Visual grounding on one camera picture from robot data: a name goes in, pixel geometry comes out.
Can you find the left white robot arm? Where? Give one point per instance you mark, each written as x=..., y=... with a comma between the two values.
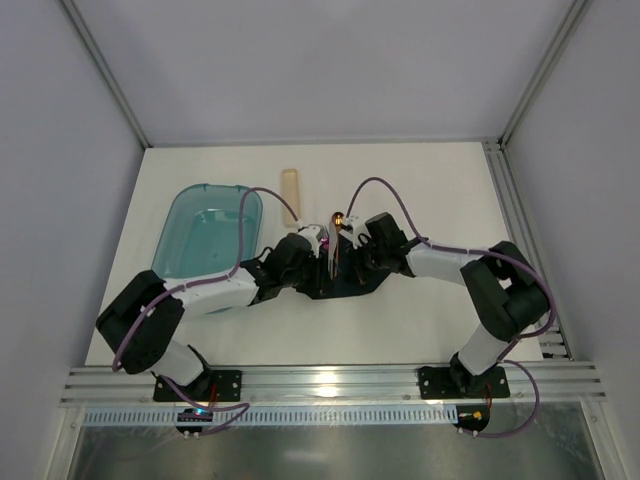
x=139, y=324

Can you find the black paper napkin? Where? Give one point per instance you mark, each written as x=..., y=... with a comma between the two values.
x=345, y=287

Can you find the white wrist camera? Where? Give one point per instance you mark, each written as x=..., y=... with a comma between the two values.
x=355, y=231
x=315, y=234

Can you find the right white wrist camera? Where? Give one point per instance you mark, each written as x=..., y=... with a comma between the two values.
x=355, y=231

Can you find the aluminium rail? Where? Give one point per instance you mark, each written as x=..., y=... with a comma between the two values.
x=338, y=384
x=553, y=342

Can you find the teal plastic basin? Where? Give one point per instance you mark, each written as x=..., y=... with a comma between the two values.
x=207, y=230

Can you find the right side aluminium rail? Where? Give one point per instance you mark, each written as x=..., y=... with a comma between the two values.
x=553, y=342

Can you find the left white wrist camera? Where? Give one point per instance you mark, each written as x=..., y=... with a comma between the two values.
x=315, y=234

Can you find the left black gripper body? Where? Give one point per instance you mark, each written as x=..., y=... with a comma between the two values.
x=310, y=270

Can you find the iridescent fork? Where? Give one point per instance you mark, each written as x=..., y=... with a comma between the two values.
x=332, y=251

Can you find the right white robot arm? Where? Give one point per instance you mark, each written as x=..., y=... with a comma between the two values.
x=504, y=290

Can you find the aluminium front rail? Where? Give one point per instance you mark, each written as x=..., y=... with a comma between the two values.
x=338, y=384

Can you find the white slotted cable duct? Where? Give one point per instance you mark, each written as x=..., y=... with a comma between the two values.
x=290, y=416

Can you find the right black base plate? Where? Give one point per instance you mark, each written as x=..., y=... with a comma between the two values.
x=449, y=383

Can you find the beige cutlery case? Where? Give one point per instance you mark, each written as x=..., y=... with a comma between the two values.
x=291, y=194

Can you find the copper spoon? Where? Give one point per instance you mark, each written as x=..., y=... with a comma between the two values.
x=338, y=218

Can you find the aluminium frame post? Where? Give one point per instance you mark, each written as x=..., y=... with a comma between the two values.
x=552, y=55
x=102, y=67

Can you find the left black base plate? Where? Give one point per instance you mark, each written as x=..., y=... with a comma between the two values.
x=218, y=385

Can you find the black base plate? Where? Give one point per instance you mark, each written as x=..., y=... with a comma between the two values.
x=449, y=383
x=218, y=385

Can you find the right aluminium frame post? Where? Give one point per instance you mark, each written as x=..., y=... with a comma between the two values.
x=552, y=55

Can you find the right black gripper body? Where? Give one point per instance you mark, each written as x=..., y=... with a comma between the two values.
x=357, y=262

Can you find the left aluminium frame post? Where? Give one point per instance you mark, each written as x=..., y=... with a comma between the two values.
x=102, y=67

